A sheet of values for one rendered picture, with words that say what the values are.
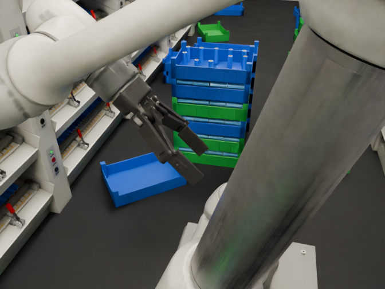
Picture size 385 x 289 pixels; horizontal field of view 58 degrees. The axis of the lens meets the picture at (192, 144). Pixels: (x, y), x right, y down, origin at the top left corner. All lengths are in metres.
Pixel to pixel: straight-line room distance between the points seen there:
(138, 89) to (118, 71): 0.05
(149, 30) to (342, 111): 0.27
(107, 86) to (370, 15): 0.49
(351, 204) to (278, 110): 1.20
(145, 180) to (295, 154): 1.19
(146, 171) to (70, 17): 0.96
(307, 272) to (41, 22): 0.79
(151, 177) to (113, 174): 0.16
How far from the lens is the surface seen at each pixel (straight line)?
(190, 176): 0.65
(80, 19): 0.67
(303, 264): 0.95
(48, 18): 0.67
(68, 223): 1.37
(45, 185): 1.33
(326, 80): 0.28
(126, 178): 1.49
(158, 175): 1.49
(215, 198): 0.69
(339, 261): 1.28
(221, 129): 1.43
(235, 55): 1.49
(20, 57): 0.54
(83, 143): 1.51
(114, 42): 0.47
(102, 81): 0.65
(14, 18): 1.11
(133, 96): 0.65
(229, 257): 0.43
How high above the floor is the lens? 0.96
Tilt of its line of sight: 35 degrees down
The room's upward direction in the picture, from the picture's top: straight up
